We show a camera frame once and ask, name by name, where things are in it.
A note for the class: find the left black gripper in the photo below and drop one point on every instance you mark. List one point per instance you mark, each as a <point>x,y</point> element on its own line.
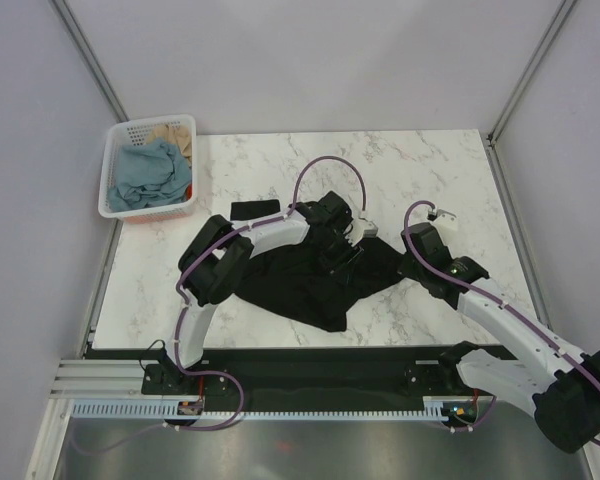
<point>339,264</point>

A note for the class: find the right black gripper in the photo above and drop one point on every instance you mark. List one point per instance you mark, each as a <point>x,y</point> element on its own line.
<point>405,267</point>

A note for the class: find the black t shirt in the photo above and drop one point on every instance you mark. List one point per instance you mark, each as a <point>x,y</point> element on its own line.
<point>287,281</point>

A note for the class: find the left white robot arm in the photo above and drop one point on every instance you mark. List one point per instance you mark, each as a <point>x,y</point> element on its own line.
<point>213,265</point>

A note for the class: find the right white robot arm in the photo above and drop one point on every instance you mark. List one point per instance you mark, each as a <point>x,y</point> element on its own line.
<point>550,379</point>

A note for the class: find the orange cloth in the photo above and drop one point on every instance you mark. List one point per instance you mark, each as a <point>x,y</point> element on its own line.
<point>190,192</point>

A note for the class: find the beige t shirt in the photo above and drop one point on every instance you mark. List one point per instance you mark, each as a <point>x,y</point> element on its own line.
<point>178,135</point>

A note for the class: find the blue t shirt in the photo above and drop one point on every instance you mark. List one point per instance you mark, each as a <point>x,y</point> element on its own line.
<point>148,176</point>

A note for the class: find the white plastic basket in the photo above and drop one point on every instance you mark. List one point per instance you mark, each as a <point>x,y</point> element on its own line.
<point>134,133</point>

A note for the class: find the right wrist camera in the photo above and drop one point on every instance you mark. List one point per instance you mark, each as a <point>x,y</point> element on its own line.
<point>443,220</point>

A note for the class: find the right aluminium frame post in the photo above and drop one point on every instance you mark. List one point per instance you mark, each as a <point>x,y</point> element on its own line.
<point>549,37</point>

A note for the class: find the aluminium frame post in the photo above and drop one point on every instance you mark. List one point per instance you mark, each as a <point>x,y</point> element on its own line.
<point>88,55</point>
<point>549,37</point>

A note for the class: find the aluminium profile rail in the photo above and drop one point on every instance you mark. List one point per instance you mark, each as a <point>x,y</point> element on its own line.
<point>99,379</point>

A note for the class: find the white slotted cable duct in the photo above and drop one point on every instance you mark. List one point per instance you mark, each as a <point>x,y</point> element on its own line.
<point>427,408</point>

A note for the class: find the left aluminium frame post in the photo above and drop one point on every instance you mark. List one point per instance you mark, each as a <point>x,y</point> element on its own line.
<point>88,55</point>

